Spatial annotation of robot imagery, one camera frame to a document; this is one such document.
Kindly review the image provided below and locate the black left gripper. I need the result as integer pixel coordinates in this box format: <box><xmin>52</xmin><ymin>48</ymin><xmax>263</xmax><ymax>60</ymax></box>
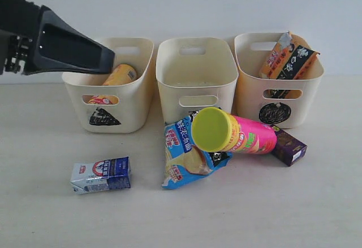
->
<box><xmin>1</xmin><ymin>0</ymin><xmax>115</xmax><ymax>75</ymax></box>

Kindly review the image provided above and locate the yellow chips can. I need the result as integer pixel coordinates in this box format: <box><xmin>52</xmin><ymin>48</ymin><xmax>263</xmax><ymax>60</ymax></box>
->
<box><xmin>87</xmin><ymin>63</ymin><xmax>138</xmax><ymax>105</ymax></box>

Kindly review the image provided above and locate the white blue milk carton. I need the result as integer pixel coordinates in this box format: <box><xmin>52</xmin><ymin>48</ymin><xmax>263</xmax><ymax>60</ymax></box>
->
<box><xmin>70</xmin><ymin>156</ymin><xmax>131</xmax><ymax>194</ymax></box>

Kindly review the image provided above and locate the pink chips can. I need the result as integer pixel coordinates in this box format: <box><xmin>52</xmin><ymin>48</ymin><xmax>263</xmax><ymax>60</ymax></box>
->
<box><xmin>191</xmin><ymin>107</ymin><xmax>277</xmax><ymax>155</ymax></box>

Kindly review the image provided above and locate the orange black noodle bag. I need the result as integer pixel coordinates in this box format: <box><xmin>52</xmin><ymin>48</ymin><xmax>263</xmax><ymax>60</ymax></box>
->
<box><xmin>258</xmin><ymin>32</ymin><xmax>320</xmax><ymax>80</ymax></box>

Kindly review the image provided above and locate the cream bin with triangle mark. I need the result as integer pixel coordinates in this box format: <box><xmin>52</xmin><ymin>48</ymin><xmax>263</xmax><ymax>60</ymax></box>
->
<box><xmin>62</xmin><ymin>37</ymin><xmax>156</xmax><ymax>133</ymax></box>

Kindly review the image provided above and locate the cream middle bin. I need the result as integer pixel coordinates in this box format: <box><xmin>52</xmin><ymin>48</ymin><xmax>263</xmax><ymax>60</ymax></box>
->
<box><xmin>156</xmin><ymin>37</ymin><xmax>239</xmax><ymax>124</ymax></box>

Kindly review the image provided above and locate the blue noodle bag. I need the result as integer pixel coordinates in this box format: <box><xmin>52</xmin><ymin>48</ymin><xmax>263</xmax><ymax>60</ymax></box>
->
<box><xmin>162</xmin><ymin>111</ymin><xmax>232</xmax><ymax>189</ymax></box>

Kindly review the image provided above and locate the cream bin with circle mark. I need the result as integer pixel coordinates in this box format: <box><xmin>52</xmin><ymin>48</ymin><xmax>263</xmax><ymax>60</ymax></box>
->
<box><xmin>234</xmin><ymin>32</ymin><xmax>324</xmax><ymax>128</ymax></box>

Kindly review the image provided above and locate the purple small box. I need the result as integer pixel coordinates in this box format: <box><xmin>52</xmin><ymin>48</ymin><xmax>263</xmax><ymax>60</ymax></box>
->
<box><xmin>270</xmin><ymin>125</ymin><xmax>307</xmax><ymax>167</ymax></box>

